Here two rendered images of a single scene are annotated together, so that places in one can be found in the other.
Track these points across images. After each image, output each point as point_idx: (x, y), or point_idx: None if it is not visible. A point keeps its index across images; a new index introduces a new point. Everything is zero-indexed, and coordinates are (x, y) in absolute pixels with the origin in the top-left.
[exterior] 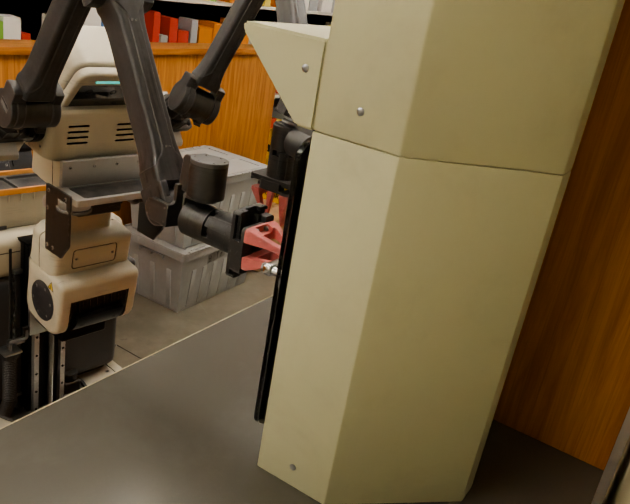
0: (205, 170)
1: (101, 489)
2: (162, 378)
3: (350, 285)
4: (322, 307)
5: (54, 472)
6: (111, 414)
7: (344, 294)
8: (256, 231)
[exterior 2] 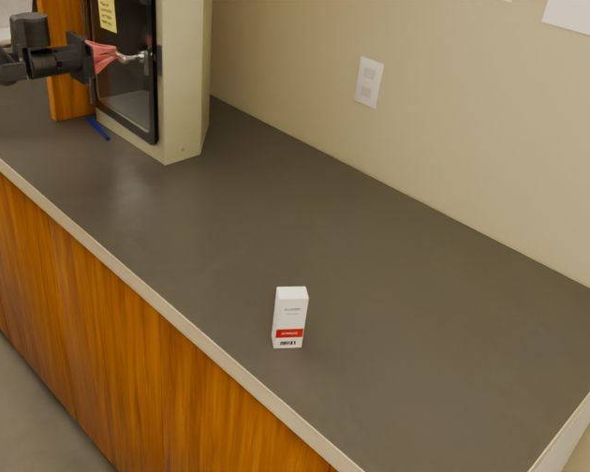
0: (45, 22)
1: (167, 209)
2: (63, 183)
3: (193, 35)
4: (183, 54)
5: (147, 222)
6: (97, 202)
7: (192, 41)
8: (95, 45)
